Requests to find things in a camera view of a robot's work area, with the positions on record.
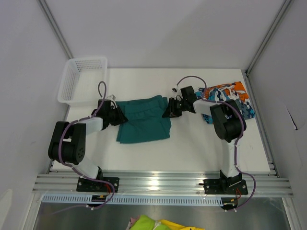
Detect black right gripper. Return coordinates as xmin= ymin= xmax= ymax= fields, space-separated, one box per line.
xmin=162 ymin=98 xmax=188 ymax=119

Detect green shorts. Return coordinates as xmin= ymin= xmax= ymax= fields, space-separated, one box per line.
xmin=116 ymin=95 xmax=171 ymax=144

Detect colourful patterned shorts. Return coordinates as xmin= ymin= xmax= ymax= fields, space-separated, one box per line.
xmin=195 ymin=81 xmax=256 ymax=120

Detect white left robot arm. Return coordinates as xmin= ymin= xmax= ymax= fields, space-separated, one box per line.
xmin=48 ymin=99 xmax=128 ymax=192

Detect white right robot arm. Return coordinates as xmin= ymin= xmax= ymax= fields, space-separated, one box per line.
xmin=162 ymin=86 xmax=246 ymax=194

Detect white plastic basket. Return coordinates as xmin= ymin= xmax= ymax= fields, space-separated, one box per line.
xmin=57 ymin=57 xmax=109 ymax=106

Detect lime green cloth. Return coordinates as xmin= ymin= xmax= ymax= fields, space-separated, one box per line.
xmin=129 ymin=215 xmax=158 ymax=230

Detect yellow cloth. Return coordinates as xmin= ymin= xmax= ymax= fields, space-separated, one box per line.
xmin=153 ymin=219 xmax=194 ymax=230

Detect aluminium mounting rail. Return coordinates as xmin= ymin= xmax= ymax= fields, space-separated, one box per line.
xmin=32 ymin=171 xmax=294 ymax=197

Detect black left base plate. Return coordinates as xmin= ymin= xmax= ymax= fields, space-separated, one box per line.
xmin=76 ymin=177 xmax=119 ymax=193

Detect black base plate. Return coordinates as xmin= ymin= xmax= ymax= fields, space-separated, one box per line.
xmin=76 ymin=177 xmax=119 ymax=193
xmin=198 ymin=179 xmax=248 ymax=195

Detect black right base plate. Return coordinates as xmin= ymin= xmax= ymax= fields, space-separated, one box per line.
xmin=198 ymin=179 xmax=248 ymax=195

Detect white slotted cable duct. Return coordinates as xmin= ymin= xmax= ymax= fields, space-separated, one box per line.
xmin=42 ymin=194 xmax=223 ymax=207

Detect aluminium frame post left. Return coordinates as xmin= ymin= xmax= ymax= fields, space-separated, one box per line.
xmin=36 ymin=0 xmax=74 ymax=59

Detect aluminium frame post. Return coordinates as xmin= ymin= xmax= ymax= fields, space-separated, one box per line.
xmin=245 ymin=0 xmax=294 ymax=76
xmin=36 ymin=0 xmax=74 ymax=59

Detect aluminium frame post right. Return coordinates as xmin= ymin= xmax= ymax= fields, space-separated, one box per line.
xmin=245 ymin=0 xmax=294 ymax=76

